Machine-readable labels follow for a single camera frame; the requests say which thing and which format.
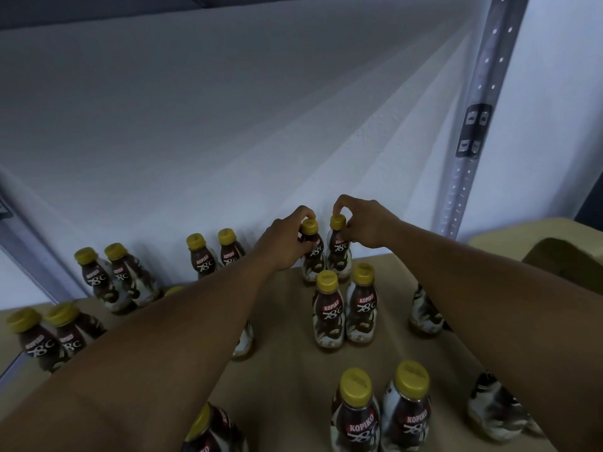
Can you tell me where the person's right hand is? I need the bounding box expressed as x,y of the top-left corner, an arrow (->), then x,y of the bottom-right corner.
332,193 -> 406,250

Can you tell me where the person's left hand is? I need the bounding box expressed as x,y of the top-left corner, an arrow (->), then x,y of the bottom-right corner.
253,205 -> 318,273

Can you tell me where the Kopiko bottle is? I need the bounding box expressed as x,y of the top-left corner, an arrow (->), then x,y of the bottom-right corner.
327,214 -> 354,283
300,218 -> 327,285

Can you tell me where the group of Kopiko coffee bottles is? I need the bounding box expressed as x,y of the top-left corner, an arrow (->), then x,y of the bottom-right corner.
6,229 -> 546,452

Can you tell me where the white metal shelving rack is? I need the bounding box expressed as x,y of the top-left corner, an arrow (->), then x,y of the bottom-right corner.
0,0 -> 603,452

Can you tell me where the person's left forearm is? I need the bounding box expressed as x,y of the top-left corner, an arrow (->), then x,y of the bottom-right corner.
0,242 -> 284,452

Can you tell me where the person's right forearm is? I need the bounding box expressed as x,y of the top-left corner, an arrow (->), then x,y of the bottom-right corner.
384,221 -> 603,452

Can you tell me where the open brown carton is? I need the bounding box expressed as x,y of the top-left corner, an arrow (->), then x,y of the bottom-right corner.
468,217 -> 603,296

